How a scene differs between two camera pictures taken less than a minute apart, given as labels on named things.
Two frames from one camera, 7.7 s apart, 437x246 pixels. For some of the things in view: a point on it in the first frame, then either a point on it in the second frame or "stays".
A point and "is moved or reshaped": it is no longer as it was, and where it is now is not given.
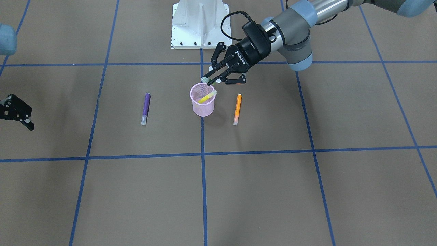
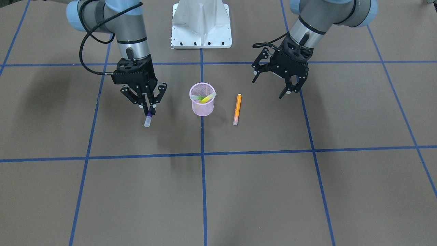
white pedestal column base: x=196 y=24 stays
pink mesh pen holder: x=206 y=108 stays
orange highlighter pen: x=238 y=109 stays
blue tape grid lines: x=202 y=155 stays
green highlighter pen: x=206 y=80 → x=197 y=97
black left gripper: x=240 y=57 → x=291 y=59
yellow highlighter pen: x=207 y=96 stays
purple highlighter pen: x=145 y=109 is moved or reshaped
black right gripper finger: x=28 y=123 → x=162 y=87
